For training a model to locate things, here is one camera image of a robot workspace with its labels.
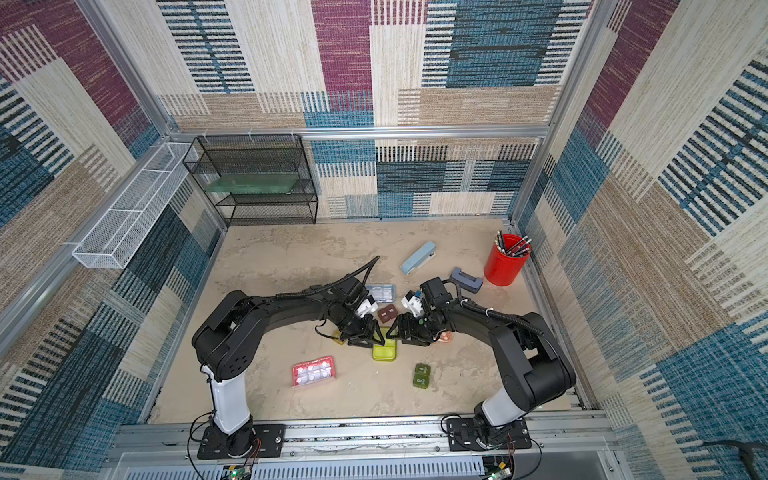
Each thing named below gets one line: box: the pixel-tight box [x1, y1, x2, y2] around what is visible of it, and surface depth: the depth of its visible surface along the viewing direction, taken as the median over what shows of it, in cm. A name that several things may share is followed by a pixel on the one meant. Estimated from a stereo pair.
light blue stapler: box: [400, 241, 437, 275], surface depth 107 cm
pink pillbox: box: [292, 356, 336, 387], surface depth 85 cm
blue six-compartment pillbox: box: [365, 284, 396, 303], surface depth 101 cm
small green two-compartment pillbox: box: [413, 363, 431, 389], surface depth 84 cm
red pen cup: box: [484, 233, 532, 287], surface depth 97 cm
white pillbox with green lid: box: [372, 326, 397, 362], surface depth 89 cm
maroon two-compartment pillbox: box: [377, 304, 398, 323], surface depth 96 cm
